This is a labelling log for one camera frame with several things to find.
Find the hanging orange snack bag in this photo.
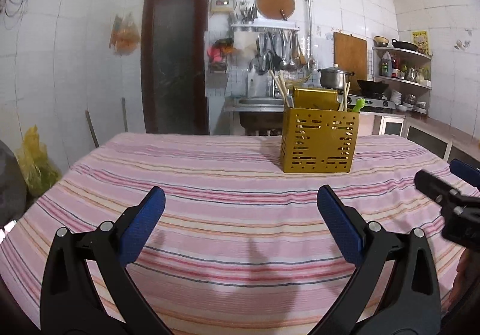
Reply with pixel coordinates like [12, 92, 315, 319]
[109, 13, 141, 56]

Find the yellow perforated utensil holder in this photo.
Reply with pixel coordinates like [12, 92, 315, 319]
[280, 87, 360, 174]

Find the yellow wall poster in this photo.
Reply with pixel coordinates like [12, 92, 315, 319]
[412, 30, 431, 56]

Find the dark brown glass door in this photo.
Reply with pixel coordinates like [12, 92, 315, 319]
[141, 0, 209, 135]

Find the pink striped tablecloth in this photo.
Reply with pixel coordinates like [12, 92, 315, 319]
[1, 133, 477, 334]

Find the corner wall shelf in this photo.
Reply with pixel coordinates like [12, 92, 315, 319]
[371, 47, 432, 116]

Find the round wooden board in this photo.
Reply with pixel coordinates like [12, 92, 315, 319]
[255, 0, 295, 20]

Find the wooden stick against wall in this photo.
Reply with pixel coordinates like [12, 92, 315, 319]
[85, 110, 99, 148]

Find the steel sink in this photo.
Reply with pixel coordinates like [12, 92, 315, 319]
[223, 97, 284, 136]

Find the rectangular wooden cutting board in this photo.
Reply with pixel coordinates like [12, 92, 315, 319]
[334, 32, 368, 92]

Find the white soap bottle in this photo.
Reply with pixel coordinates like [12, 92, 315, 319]
[247, 68, 258, 98]

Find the wall utensil rack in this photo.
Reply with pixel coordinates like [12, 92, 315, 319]
[230, 19, 307, 72]

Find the green frog-handled utensil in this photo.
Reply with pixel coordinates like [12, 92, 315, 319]
[352, 98, 365, 113]

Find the dark grey bag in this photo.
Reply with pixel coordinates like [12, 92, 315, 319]
[0, 141, 28, 228]

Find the wooden chopstick pair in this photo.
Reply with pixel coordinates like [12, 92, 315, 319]
[338, 81, 347, 111]

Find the yellow plastic bag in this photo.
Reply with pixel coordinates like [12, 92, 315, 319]
[16, 125, 62, 198]

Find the steel cooking pot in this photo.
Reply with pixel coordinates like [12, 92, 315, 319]
[317, 64, 355, 90]

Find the gas stove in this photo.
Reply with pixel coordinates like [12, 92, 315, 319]
[346, 94, 395, 110]

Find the black wok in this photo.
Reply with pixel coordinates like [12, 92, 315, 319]
[357, 80, 388, 98]

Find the water heater control box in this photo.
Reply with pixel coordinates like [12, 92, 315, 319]
[210, 0, 235, 14]

